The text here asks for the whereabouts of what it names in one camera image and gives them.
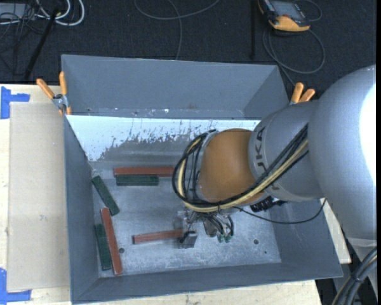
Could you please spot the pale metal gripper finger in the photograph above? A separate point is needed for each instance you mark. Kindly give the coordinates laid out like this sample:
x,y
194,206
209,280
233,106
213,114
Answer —
x,y
188,240
178,225

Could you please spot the red-brown block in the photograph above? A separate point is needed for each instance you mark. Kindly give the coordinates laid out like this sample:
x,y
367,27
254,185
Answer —
x,y
111,243
155,236
143,171

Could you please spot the dark green flat block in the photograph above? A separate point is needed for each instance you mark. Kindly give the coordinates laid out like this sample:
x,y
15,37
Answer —
x,y
105,195
103,248
136,180

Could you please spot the grey metal bin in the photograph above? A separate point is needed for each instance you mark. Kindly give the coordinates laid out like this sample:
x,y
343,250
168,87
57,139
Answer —
x,y
165,87

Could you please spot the pale flat board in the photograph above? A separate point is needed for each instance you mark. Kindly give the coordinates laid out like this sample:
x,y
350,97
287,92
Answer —
x,y
35,186

